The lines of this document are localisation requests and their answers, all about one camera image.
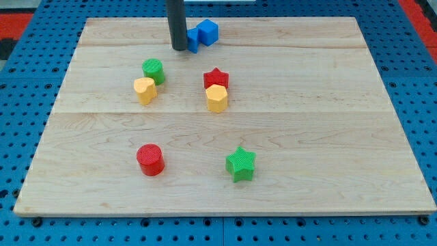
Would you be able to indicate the green cylinder block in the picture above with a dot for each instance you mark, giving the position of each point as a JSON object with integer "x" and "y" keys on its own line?
{"x": 153, "y": 68}

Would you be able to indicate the yellow heart block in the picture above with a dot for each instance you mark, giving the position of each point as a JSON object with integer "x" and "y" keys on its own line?
{"x": 145, "y": 89}

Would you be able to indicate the yellow hexagon block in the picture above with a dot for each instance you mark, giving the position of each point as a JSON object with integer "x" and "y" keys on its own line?
{"x": 216, "y": 98}

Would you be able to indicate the green star block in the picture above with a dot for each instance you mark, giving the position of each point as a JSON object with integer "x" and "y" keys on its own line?
{"x": 241, "y": 164}

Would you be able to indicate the red star block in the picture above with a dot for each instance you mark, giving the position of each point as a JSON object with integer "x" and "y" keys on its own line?
{"x": 215, "y": 77}

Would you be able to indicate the wooden board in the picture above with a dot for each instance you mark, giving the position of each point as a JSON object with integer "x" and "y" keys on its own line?
{"x": 304, "y": 95}

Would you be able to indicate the red cylinder block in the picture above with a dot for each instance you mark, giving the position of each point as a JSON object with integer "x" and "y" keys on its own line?
{"x": 150, "y": 159}

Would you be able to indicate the blue flat block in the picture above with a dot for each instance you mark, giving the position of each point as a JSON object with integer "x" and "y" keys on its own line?
{"x": 193, "y": 39}

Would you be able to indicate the blue cube block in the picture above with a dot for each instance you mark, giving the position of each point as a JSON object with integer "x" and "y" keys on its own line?
{"x": 208, "y": 32}

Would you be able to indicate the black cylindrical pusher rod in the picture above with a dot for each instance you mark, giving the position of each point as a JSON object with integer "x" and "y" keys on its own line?
{"x": 177, "y": 24}

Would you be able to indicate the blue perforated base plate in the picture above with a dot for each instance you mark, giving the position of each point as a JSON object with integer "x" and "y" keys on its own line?
{"x": 34, "y": 71}

